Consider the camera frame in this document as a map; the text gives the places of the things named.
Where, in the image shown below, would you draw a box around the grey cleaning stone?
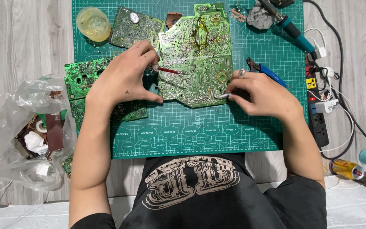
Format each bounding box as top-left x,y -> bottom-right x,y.
246,3 -> 276,30

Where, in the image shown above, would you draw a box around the white charger plug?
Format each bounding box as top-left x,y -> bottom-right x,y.
315,99 -> 339,114

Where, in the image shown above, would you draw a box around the large green circuit board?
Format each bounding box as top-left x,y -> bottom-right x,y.
157,3 -> 234,109

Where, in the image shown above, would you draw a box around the green cutting mat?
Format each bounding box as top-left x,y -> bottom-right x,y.
72,0 -> 309,159

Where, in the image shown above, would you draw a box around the yellow plastic flux jar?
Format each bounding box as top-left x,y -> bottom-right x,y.
76,7 -> 112,42

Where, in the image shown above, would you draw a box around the white round plug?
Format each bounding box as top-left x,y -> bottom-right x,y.
321,66 -> 335,79

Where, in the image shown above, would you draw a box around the white adapter plug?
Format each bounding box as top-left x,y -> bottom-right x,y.
313,46 -> 327,60

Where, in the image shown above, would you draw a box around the clear plastic bag of scrap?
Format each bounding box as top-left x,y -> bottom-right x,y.
0,74 -> 78,192

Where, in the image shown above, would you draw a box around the blue-handled wire cutters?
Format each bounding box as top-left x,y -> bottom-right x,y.
245,57 -> 288,88

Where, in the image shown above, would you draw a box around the blue-handled soldering iron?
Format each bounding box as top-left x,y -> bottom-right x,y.
259,0 -> 317,55

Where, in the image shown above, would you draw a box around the small green circuit board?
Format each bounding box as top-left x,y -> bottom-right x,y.
108,6 -> 166,50

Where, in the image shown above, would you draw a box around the black power strip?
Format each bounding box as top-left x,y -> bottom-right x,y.
304,52 -> 330,149

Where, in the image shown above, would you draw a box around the person's left hand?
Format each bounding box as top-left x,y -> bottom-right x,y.
86,40 -> 164,108

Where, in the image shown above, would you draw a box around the copper wire scraps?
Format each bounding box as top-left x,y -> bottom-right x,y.
230,8 -> 248,23

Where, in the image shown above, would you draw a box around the brown copper component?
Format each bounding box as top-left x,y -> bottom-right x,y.
165,12 -> 183,29

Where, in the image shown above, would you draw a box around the black power cable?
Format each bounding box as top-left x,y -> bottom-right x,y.
303,0 -> 366,160

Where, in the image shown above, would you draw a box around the red-handled pointed tool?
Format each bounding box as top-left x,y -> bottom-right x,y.
149,64 -> 187,76

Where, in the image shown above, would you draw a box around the black printed t-shirt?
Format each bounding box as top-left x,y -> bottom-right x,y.
70,153 -> 328,229

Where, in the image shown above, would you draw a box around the person's right hand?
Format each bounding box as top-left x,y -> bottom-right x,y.
224,68 -> 302,121

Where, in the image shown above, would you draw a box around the yellow drink can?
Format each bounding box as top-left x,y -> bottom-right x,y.
330,159 -> 365,181

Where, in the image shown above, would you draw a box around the dark green circuit board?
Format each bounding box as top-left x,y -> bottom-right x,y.
68,97 -> 149,135

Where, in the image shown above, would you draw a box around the green circuit board with holes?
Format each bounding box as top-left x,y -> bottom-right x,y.
64,55 -> 116,101

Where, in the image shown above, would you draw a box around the white cloth sheet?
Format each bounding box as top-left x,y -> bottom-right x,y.
0,174 -> 366,229

